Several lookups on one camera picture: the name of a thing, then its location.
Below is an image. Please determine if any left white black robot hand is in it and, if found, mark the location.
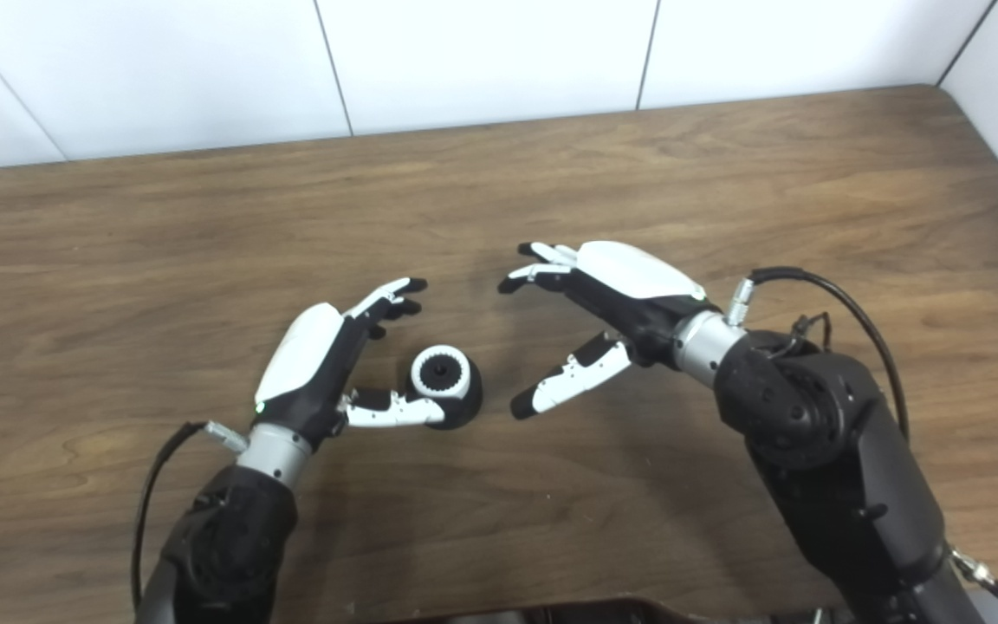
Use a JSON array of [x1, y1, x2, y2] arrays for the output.
[[254, 277, 448, 452]]

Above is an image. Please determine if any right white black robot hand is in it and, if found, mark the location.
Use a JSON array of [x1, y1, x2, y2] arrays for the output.
[[497, 241, 721, 421]]

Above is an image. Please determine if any white plastic ring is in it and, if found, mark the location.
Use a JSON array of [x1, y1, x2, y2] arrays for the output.
[[411, 345, 472, 401]]

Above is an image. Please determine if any round black plastic part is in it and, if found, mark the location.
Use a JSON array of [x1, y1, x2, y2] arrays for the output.
[[411, 345, 483, 431]]

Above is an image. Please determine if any thin black wire loop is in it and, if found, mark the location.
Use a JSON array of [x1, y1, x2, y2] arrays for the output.
[[789, 312, 833, 352]]

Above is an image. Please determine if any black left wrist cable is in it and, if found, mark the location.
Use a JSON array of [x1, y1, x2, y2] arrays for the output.
[[131, 420, 249, 612]]

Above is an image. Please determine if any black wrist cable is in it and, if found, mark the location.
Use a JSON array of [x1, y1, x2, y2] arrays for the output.
[[131, 420, 249, 612], [724, 267, 998, 599]]

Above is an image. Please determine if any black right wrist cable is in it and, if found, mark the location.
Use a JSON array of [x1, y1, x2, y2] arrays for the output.
[[724, 267, 998, 599]]

